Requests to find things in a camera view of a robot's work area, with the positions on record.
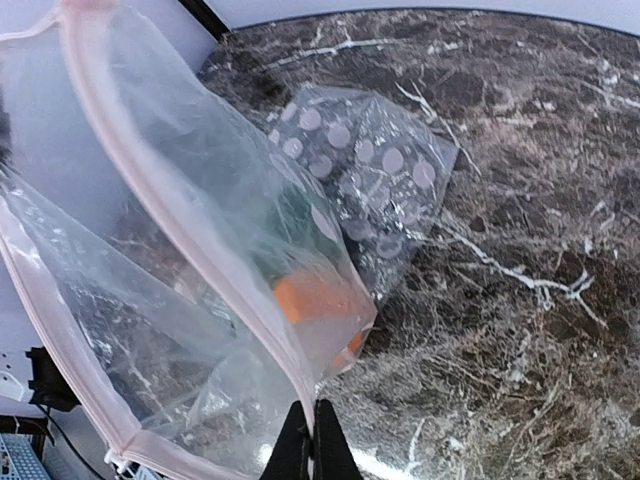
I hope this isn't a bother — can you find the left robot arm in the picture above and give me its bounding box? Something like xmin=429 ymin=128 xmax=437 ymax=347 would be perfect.
xmin=1 ymin=347 xmax=80 ymax=412

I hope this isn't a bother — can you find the orange persimmon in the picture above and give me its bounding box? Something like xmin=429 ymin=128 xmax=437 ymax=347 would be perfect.
xmin=273 ymin=271 xmax=377 ymax=380

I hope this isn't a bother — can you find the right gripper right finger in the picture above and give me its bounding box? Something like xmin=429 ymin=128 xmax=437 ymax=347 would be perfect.
xmin=313 ymin=399 xmax=358 ymax=480

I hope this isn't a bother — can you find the green cucumber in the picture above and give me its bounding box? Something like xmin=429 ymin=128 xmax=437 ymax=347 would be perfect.
xmin=249 ymin=186 xmax=344 ymax=284

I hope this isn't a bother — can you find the dotted zip bag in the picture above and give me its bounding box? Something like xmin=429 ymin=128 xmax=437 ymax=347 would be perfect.
xmin=1 ymin=1 xmax=369 ymax=479

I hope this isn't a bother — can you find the lower clear zip bag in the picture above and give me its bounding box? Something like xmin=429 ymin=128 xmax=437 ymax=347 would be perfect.
xmin=269 ymin=84 xmax=458 ymax=304

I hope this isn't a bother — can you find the left black frame post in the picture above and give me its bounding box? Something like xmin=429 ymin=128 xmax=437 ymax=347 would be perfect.
xmin=179 ymin=0 xmax=231 ymax=41

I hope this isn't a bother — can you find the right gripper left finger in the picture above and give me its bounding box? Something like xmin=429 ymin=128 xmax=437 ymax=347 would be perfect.
xmin=260 ymin=401 xmax=311 ymax=480

